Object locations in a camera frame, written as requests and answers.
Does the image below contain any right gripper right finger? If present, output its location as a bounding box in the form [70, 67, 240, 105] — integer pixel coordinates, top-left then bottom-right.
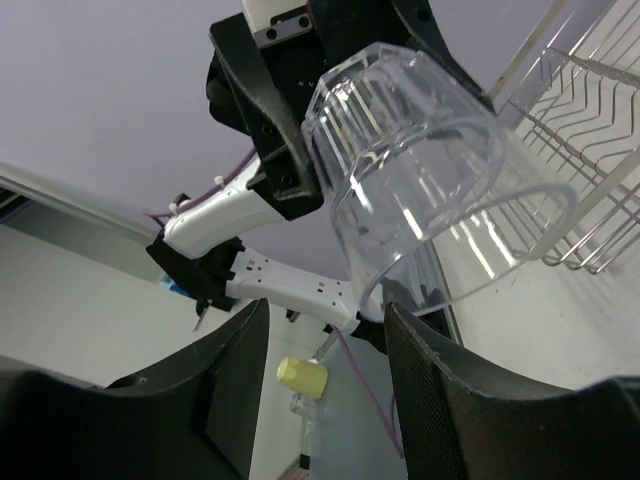
[384, 304, 639, 479]

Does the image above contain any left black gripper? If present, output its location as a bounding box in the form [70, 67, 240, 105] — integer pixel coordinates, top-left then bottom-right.
[207, 0, 495, 221]

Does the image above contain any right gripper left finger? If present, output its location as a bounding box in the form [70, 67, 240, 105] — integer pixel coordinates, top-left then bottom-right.
[1, 300, 270, 479]

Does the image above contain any clear glass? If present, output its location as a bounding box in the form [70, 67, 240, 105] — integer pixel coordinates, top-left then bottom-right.
[302, 43, 577, 320]

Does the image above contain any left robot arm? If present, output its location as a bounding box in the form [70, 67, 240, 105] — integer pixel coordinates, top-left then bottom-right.
[147, 1, 489, 351]

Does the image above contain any yellow capped glass bottle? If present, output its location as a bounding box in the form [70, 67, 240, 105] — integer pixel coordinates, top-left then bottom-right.
[276, 357, 329, 479]

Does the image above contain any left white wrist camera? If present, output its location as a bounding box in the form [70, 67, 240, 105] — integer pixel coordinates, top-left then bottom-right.
[242, 0, 306, 33]

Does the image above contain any metal wire dish rack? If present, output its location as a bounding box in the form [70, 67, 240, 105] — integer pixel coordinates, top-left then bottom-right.
[501, 1, 639, 275]

